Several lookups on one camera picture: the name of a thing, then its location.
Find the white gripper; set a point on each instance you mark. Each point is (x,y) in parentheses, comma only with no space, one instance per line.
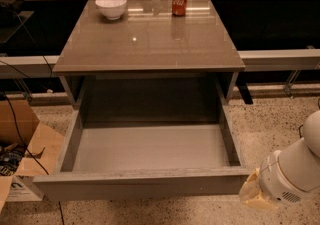
(274,179)

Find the grey top drawer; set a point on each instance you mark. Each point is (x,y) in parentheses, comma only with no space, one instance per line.
(147,139)

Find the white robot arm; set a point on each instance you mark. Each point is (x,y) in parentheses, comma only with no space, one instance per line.
(288,176)

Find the grey drawer cabinet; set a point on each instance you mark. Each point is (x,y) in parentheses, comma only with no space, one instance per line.
(148,37)

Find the brown cardboard box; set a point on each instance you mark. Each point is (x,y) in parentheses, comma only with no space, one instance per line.
(28,148)

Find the white ceramic bowl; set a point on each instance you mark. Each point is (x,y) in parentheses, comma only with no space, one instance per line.
(111,9)

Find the dark shelf at left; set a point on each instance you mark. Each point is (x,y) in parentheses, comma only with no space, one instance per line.
(12,18)

